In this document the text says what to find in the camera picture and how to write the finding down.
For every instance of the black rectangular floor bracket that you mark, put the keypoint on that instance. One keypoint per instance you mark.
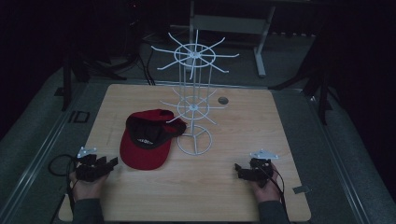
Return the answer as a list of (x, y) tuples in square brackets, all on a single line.
[(81, 117)]

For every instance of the grey round table grommet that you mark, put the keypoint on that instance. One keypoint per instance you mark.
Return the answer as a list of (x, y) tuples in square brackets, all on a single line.
[(223, 100)]

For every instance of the grey tape strip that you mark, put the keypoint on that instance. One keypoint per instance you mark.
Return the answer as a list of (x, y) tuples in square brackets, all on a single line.
[(301, 189)]

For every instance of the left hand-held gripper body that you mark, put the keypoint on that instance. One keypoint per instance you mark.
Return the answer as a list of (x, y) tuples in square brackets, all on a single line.
[(88, 171)]

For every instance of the person's right hand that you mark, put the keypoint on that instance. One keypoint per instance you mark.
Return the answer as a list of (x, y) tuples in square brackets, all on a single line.
[(267, 191)]

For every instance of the person's left hand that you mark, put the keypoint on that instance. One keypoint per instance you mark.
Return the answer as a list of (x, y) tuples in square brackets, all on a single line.
[(85, 188)]

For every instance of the black metal stand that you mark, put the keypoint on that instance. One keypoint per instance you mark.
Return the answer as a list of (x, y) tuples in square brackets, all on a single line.
[(67, 84), (322, 90)]

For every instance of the red and black cap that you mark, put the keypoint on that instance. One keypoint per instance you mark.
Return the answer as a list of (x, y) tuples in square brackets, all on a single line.
[(143, 152)]

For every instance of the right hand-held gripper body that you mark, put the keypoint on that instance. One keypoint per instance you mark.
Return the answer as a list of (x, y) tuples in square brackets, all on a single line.
[(258, 169)]

